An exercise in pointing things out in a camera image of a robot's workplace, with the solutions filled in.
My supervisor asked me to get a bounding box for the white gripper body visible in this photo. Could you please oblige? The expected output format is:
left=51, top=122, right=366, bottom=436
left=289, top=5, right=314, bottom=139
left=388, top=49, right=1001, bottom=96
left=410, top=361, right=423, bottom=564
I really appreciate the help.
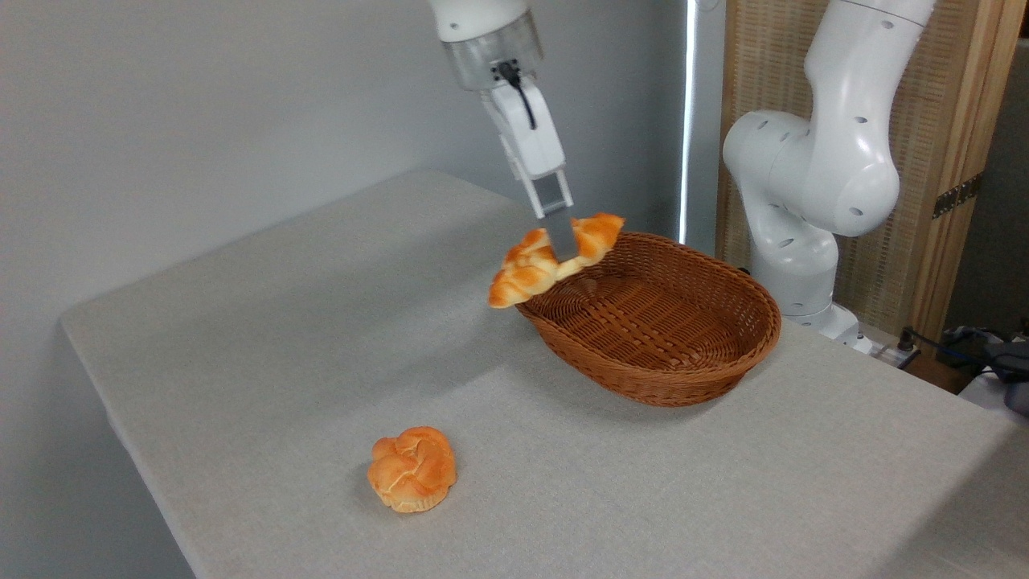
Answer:
left=481, top=80, right=566, bottom=181

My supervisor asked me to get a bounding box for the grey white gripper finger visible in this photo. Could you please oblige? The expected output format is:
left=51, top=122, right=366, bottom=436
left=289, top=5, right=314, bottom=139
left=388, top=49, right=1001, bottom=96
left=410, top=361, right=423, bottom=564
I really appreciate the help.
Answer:
left=521, top=165, right=581, bottom=263
left=498, top=133, right=523, bottom=183

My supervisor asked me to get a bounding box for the long braided bread loaf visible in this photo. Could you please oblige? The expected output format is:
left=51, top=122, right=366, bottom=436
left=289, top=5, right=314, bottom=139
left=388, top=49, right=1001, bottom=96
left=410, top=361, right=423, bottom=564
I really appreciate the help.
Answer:
left=488, top=212, right=626, bottom=310

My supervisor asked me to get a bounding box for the brown wicker oval basket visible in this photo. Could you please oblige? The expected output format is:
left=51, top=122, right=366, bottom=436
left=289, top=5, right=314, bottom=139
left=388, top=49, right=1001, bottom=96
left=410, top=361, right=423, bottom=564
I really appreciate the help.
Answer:
left=514, top=232, right=782, bottom=408

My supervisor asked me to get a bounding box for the round knotted bread roll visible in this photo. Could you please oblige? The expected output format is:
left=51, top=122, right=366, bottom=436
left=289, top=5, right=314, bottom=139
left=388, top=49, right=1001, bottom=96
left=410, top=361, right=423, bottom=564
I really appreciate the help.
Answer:
left=367, top=426, right=457, bottom=514

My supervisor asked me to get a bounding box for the white power strip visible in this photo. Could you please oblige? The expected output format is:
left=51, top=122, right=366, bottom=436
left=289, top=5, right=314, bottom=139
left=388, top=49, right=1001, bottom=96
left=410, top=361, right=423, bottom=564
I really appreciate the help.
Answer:
left=871, top=341, right=919, bottom=369

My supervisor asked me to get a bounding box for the wooden rattan folding screen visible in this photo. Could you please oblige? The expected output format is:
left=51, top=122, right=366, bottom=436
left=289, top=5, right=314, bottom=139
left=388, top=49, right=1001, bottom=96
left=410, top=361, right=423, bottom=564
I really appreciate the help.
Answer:
left=715, top=0, right=1029, bottom=347

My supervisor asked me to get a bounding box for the dark metal screen hinge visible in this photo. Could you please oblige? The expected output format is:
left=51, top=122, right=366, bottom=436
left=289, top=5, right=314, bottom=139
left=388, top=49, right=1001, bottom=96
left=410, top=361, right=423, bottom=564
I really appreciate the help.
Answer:
left=933, top=172, right=984, bottom=220

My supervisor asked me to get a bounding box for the grey bundled object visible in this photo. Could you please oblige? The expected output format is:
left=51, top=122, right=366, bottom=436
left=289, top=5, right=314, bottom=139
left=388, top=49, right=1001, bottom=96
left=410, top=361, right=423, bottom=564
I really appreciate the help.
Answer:
left=985, top=341, right=1029, bottom=416

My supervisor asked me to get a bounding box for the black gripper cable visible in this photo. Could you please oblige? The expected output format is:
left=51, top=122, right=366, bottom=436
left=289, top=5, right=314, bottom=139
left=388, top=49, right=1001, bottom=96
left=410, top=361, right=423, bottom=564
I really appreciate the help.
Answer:
left=494, top=60, right=538, bottom=131

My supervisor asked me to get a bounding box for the black power cable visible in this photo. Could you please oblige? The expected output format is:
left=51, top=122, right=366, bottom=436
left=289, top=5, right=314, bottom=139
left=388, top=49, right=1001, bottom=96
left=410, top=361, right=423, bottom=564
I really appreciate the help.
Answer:
left=899, top=325, right=1029, bottom=380

